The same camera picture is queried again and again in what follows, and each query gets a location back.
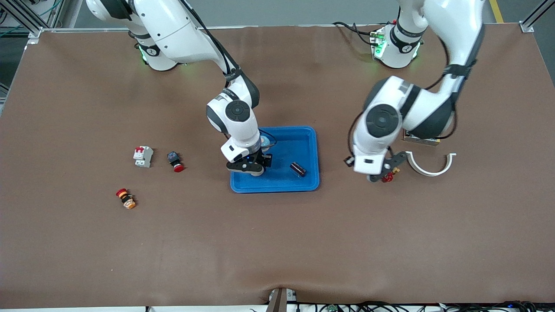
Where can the white circuit breaker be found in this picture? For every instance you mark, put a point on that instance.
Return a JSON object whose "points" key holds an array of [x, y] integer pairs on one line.
{"points": [[143, 157]]}

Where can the blue plastic tray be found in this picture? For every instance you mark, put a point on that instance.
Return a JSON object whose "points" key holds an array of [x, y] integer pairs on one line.
{"points": [[282, 184]]}

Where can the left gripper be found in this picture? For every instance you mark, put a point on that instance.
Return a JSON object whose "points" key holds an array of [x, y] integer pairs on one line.
{"points": [[347, 160]]}

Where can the red push button switch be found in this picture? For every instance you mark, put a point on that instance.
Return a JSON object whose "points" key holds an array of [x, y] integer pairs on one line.
{"points": [[174, 160]]}

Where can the white curved plastic bracket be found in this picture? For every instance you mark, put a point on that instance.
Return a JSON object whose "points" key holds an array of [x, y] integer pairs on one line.
{"points": [[430, 173]]}

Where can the large table cover mat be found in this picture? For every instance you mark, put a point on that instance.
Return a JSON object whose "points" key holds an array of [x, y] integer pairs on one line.
{"points": [[277, 242]]}

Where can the metal mesh power supply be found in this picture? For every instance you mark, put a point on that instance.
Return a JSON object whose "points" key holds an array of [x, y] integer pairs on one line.
{"points": [[422, 141]]}

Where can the large black capacitor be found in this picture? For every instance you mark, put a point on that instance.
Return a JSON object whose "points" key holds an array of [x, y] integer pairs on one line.
{"points": [[298, 169]]}

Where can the aluminium frame profile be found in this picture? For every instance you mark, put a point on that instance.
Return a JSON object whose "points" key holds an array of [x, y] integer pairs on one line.
{"points": [[26, 21], [534, 15]]}

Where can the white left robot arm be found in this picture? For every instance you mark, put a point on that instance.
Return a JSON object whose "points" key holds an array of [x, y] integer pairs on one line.
{"points": [[455, 26]]}

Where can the blue service bell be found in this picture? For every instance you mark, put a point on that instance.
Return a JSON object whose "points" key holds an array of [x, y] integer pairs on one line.
{"points": [[266, 141], [256, 172]]}

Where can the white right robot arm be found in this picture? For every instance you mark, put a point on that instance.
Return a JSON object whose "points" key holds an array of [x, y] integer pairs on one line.
{"points": [[173, 26]]}

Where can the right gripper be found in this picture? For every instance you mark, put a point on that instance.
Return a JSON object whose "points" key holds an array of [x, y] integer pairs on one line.
{"points": [[265, 159]]}

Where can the red yellow emergency stop button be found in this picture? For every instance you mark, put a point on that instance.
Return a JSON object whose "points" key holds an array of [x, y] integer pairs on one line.
{"points": [[125, 198]]}

